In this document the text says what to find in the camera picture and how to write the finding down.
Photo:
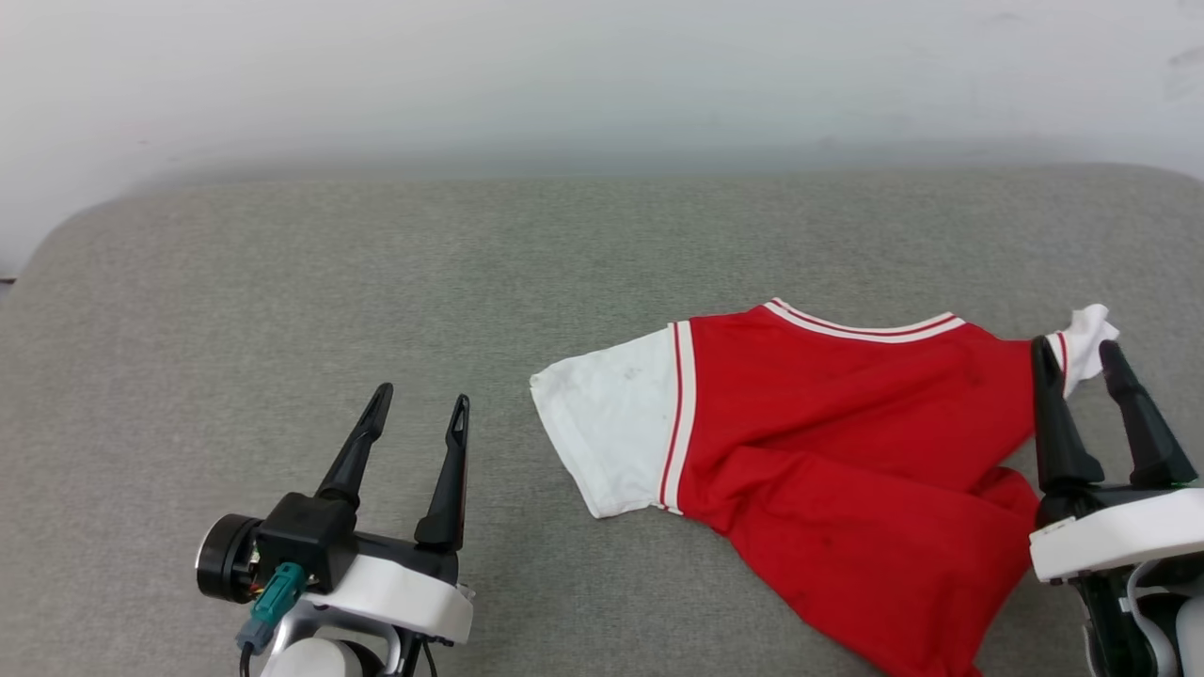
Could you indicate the teal left camera connector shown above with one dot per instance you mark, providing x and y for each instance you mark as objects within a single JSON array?
[{"x": 273, "y": 602}]

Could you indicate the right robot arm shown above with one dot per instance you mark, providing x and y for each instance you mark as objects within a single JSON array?
[{"x": 1152, "y": 625}]

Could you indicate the grey fabric sofa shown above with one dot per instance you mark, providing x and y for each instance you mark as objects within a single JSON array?
[{"x": 376, "y": 282}]

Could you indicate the red and white shirt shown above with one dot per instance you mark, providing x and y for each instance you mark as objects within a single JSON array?
[{"x": 847, "y": 442}]

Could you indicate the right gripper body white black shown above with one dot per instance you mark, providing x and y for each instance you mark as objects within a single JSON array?
[{"x": 1115, "y": 541}]

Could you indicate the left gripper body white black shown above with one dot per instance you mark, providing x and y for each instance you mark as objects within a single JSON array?
[{"x": 395, "y": 592}]

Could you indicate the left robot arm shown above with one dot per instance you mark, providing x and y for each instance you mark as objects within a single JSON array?
[{"x": 324, "y": 653}]

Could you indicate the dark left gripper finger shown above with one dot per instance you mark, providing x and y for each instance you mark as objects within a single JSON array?
[
  {"x": 450, "y": 489},
  {"x": 353, "y": 461}
]

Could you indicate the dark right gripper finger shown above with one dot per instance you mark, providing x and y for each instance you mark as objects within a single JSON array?
[
  {"x": 1058, "y": 423},
  {"x": 1143, "y": 423}
]

